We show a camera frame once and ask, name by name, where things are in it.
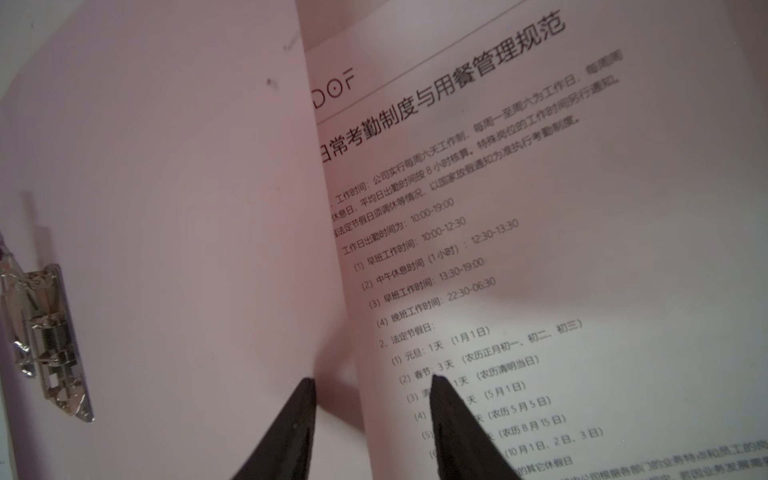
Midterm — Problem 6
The pink file folder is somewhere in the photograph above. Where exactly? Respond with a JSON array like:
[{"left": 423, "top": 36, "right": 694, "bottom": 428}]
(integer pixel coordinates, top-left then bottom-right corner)
[{"left": 0, "top": 0, "right": 768, "bottom": 480}]

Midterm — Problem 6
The metal folder clip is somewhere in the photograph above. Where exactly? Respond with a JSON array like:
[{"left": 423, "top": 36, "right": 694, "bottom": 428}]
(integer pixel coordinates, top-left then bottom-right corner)
[{"left": 1, "top": 244, "right": 95, "bottom": 423}]

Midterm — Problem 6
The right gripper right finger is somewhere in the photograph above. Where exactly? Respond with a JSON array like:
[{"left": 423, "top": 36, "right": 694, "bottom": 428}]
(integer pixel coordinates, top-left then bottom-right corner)
[{"left": 429, "top": 375, "right": 521, "bottom": 480}]

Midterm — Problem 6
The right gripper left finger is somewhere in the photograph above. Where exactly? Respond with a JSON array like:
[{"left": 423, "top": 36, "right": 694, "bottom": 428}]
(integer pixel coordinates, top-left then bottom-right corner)
[{"left": 233, "top": 378, "right": 317, "bottom": 480}]

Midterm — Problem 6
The printed list sheet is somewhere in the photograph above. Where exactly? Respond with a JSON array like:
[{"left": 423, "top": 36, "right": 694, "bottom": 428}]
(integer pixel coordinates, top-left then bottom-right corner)
[{"left": 306, "top": 1, "right": 767, "bottom": 479}]

